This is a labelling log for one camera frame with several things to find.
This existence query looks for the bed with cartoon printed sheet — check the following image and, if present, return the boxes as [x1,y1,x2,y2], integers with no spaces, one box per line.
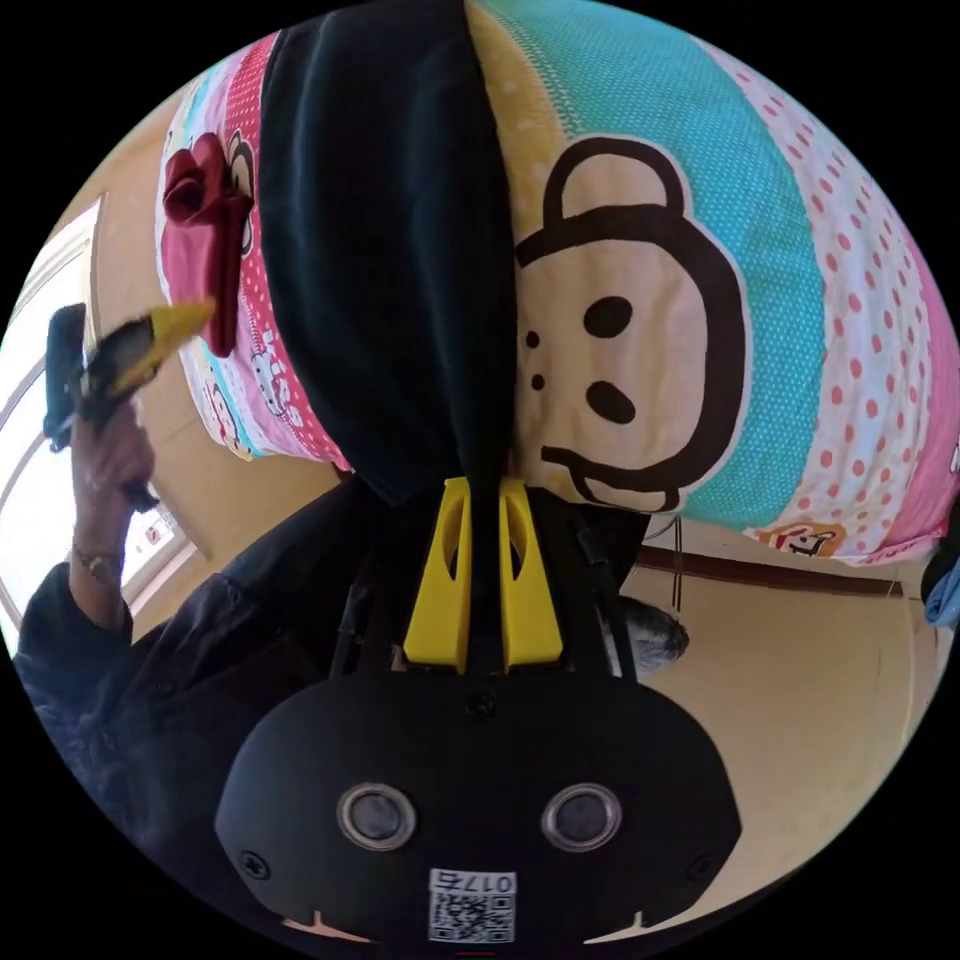
[152,0,960,565]

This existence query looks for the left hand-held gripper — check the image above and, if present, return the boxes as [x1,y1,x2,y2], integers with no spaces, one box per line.
[68,296,220,427]

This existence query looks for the black pants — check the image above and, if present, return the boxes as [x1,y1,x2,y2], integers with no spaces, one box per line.
[257,0,520,505]

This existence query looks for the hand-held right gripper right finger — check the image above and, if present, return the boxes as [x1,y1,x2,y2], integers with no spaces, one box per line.
[498,479,565,670]

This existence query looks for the person's left hand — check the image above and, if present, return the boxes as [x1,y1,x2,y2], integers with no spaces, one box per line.
[72,395,160,555]

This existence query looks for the person's body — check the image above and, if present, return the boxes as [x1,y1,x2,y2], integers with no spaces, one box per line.
[13,473,655,935]

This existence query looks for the window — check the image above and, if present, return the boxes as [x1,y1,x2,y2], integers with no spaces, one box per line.
[0,193,200,639]

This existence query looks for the person's left forearm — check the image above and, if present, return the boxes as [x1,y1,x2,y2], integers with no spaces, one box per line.
[16,541,145,665]

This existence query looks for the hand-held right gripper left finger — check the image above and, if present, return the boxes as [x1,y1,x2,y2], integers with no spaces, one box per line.
[402,478,475,673]

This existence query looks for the dark red garment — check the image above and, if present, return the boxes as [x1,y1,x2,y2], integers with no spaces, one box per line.
[160,133,257,359]

